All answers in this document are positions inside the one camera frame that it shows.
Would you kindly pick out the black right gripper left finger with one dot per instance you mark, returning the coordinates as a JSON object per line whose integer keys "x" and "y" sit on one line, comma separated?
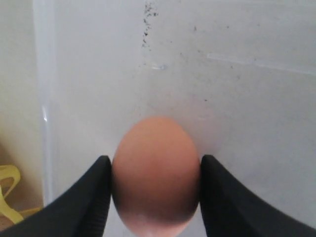
{"x": 81, "y": 211}

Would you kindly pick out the brown egg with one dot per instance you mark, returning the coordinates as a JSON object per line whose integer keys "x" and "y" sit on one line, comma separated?
{"x": 156, "y": 178}

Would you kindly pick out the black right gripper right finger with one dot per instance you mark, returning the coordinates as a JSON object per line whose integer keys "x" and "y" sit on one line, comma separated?
{"x": 229, "y": 209}

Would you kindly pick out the clear plastic container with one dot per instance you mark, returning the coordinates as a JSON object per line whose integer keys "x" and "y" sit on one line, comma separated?
{"x": 238, "y": 75}

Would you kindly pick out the yellow plastic egg tray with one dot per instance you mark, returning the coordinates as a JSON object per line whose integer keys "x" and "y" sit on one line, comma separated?
{"x": 18, "y": 199}

